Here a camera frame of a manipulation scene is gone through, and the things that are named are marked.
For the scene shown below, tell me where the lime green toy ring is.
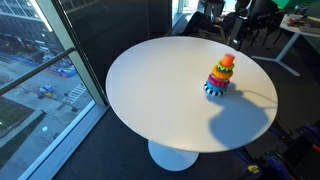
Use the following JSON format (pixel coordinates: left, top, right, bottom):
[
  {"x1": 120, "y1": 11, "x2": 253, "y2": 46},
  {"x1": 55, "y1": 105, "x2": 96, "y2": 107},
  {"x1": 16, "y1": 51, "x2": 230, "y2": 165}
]
[{"x1": 216, "y1": 59, "x2": 235, "y2": 73}]

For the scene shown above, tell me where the wooden chair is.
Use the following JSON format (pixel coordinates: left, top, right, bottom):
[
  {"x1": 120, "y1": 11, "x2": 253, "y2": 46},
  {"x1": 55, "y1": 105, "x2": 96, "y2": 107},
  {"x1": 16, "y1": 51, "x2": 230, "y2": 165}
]
[{"x1": 195, "y1": 23, "x2": 234, "y2": 45}]

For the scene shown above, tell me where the seated person in dark clothes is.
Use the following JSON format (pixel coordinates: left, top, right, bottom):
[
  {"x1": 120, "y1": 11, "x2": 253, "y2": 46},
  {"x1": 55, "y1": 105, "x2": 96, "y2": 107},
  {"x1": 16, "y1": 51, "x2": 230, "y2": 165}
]
[{"x1": 179, "y1": 0, "x2": 279, "y2": 38}]

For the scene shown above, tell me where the black office chair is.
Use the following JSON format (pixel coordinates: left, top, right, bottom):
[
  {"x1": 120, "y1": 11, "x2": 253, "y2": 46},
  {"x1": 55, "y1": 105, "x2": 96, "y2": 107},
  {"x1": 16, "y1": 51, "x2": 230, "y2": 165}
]
[{"x1": 229, "y1": 6, "x2": 286, "y2": 52}]

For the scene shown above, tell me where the yellow label tag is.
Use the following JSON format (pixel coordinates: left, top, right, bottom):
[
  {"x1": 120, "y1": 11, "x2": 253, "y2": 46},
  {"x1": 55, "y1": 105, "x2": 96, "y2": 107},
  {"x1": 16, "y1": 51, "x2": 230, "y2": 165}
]
[{"x1": 247, "y1": 164, "x2": 262, "y2": 175}]

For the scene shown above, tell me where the dark window handrail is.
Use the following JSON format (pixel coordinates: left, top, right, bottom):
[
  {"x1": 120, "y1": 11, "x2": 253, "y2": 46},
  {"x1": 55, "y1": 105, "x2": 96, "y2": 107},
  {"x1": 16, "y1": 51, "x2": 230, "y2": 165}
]
[{"x1": 0, "y1": 46, "x2": 76, "y2": 96}]

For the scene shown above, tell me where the white office desk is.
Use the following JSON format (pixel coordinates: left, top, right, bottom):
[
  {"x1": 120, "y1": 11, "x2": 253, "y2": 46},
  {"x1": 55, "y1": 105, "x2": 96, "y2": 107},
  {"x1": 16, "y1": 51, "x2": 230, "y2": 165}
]
[{"x1": 250, "y1": 13, "x2": 320, "y2": 78}]

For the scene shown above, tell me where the black robot stand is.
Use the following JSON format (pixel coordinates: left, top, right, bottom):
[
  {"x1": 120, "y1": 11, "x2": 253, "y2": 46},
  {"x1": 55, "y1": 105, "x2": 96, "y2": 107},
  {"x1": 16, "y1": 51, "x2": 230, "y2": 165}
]
[{"x1": 233, "y1": 121, "x2": 320, "y2": 180}]

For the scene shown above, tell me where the blue clamp with orange tip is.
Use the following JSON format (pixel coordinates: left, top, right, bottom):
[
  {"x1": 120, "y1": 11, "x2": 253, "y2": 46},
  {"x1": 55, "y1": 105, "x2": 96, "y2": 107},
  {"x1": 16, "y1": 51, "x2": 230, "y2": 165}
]
[{"x1": 299, "y1": 123, "x2": 320, "y2": 154}]

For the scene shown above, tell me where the clutter on desk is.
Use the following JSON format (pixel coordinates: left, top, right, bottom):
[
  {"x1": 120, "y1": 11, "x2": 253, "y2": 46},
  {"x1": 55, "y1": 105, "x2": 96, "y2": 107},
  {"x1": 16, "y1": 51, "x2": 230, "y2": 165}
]
[{"x1": 285, "y1": 14, "x2": 320, "y2": 34}]

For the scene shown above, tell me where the black white striped toy ring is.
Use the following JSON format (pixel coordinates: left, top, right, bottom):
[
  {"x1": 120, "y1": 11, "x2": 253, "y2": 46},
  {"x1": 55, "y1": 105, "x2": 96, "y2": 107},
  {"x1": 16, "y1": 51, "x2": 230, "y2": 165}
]
[{"x1": 202, "y1": 83, "x2": 226, "y2": 98}]

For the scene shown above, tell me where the blue toy ring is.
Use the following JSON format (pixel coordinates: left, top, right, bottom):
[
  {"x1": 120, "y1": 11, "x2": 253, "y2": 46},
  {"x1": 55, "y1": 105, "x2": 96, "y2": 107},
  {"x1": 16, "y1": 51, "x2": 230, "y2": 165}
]
[{"x1": 204, "y1": 79, "x2": 229, "y2": 94}]

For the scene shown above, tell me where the red pink toy ring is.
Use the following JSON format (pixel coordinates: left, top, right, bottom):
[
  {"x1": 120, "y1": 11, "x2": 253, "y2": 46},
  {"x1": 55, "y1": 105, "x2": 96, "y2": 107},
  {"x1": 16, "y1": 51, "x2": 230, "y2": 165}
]
[{"x1": 207, "y1": 73, "x2": 231, "y2": 89}]

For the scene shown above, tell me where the orange toy ring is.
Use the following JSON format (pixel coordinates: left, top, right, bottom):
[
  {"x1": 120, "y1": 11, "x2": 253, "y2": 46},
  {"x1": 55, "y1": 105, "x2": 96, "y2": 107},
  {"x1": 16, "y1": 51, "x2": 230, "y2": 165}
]
[{"x1": 211, "y1": 65, "x2": 234, "y2": 81}]

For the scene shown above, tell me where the white table pedestal base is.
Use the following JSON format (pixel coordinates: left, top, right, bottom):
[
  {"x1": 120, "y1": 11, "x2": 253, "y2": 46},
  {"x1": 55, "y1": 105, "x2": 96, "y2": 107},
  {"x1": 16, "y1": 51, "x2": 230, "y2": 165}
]
[{"x1": 147, "y1": 139, "x2": 200, "y2": 172}]

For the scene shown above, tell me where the orange peg ring holder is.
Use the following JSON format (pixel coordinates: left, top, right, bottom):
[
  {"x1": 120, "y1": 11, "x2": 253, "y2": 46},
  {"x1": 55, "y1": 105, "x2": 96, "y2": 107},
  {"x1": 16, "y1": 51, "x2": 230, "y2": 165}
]
[{"x1": 221, "y1": 53, "x2": 236, "y2": 68}]

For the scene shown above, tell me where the dark window frame post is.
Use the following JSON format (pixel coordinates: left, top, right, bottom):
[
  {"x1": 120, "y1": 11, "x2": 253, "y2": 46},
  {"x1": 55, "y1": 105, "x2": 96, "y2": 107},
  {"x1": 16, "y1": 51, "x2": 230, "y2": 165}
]
[{"x1": 33, "y1": 0, "x2": 109, "y2": 108}]

